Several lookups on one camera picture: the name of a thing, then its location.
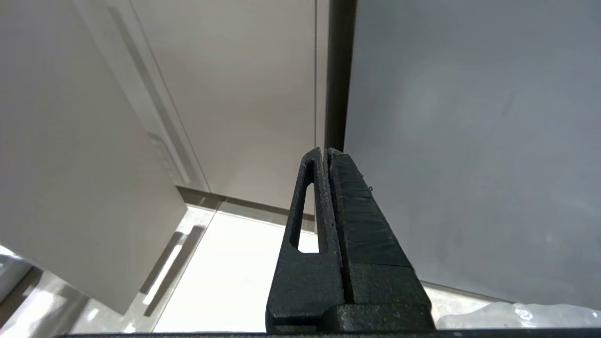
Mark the grey matte panel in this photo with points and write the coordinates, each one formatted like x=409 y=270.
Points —
x=469 y=141

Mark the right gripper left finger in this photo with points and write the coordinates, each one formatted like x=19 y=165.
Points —
x=305 y=281

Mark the clear plastic sheet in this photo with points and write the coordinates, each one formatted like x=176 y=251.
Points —
x=516 y=315

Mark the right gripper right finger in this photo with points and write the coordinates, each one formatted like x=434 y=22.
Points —
x=371 y=244

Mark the beige open cabinet door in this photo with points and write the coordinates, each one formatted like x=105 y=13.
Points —
x=70 y=164

